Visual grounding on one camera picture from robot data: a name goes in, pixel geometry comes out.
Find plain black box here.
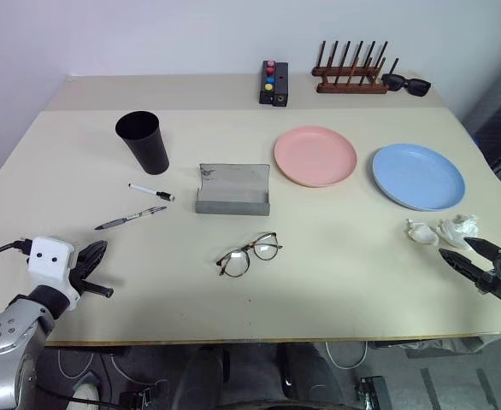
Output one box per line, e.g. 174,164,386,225
272,61,290,108

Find white marker pen black cap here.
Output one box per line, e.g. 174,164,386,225
127,183,176,202

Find black sunglasses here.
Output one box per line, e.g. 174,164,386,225
380,73,433,98

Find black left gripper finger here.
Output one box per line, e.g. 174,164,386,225
81,240,109,277
80,278,115,299

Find white floor cable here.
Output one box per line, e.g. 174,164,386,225
324,340,369,369

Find grey glasses case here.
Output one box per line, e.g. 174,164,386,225
194,161,272,217

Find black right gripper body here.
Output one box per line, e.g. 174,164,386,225
474,247,501,301

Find black box with coloured buttons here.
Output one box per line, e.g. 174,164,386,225
258,59,278,105

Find brown wooden peg rack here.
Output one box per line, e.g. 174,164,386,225
310,39,400,95

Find black floor device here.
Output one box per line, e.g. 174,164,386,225
356,374,392,410

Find blue plastic plate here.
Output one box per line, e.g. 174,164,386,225
371,143,466,213

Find dark ballpoint pen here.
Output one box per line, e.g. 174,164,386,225
94,206,168,231

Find tortoiseshell round eyeglasses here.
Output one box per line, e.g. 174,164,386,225
215,231,284,279

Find dark rounded shape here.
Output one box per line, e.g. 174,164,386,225
172,344,231,410
274,340,346,407

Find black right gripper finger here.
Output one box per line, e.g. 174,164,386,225
438,249,490,286
463,235,501,263

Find pink plastic plate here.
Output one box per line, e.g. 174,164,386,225
274,125,358,189

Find black plastic cup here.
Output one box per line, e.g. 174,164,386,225
114,110,170,176

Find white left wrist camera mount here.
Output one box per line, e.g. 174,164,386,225
27,236,81,312

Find crumpled white paper ball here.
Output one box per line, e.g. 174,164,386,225
404,218,441,246
437,213,480,250

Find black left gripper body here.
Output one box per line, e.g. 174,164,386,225
68,249,93,296

